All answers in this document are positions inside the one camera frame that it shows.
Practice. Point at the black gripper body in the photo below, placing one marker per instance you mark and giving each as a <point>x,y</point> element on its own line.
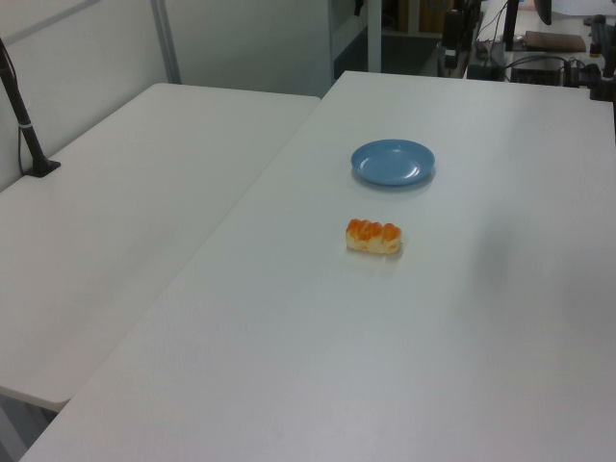
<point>452,29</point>

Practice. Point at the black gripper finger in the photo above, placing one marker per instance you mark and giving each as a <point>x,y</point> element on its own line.
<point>448,58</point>
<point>457,57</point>

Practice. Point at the orange glazed bread loaf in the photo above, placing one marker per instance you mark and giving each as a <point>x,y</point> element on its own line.
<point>373,237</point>

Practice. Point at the blue round plate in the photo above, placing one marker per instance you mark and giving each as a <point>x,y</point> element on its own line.
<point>392,162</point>

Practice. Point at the wooden shelf cabinet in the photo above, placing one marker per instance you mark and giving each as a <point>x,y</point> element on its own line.
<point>416,14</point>

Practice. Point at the black monitor stand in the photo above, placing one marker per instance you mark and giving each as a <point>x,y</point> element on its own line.
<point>511,24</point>

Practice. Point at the white table leg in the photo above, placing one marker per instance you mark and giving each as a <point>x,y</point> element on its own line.
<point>375,36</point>

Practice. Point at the black electronics box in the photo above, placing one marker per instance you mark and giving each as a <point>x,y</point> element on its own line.
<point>536,75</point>

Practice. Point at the brown flat box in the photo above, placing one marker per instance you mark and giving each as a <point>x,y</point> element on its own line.
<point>553,41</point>

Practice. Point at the black pole stand with base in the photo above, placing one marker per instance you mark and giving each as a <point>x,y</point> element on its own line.
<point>29,135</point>

